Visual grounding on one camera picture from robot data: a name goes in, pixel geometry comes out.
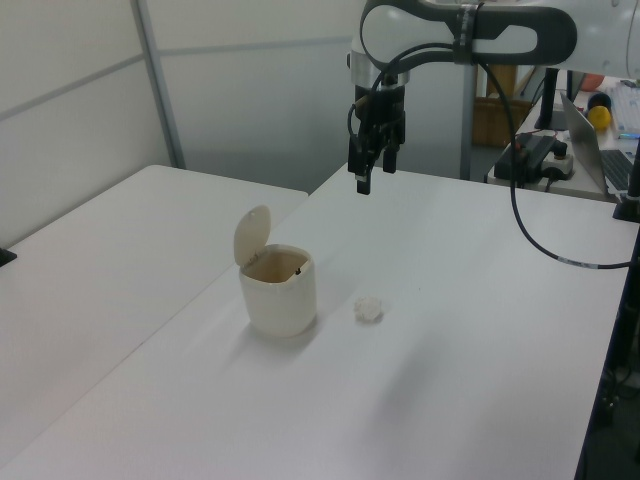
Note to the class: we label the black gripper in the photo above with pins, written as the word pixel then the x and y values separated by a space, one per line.
pixel 385 102

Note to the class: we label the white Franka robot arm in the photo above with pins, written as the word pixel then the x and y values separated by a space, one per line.
pixel 600 40

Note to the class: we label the crumpled white paper trash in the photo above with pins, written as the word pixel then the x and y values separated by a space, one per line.
pixel 368 308

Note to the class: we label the small cream lidded bin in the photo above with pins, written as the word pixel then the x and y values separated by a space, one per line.
pixel 280 300

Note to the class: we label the brown cardboard box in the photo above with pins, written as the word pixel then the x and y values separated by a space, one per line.
pixel 492 120

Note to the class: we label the black control box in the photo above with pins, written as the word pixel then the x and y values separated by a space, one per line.
pixel 530 155

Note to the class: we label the emergency stop button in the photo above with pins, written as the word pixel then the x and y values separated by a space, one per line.
pixel 561 157

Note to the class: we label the black monitor stand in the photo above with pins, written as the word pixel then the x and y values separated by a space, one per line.
pixel 550 100

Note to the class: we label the silver open laptop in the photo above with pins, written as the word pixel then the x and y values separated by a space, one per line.
pixel 587 145

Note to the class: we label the yellow round toy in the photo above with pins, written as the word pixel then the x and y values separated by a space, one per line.
pixel 599 118

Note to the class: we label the black pole with base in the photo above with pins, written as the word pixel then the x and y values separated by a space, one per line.
pixel 631 195

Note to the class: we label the white keyboard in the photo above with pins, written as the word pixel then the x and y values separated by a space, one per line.
pixel 627 107

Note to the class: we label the black table clamp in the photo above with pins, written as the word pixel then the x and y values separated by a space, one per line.
pixel 6 256

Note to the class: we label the grey partition post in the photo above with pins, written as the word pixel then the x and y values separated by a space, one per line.
pixel 160 90

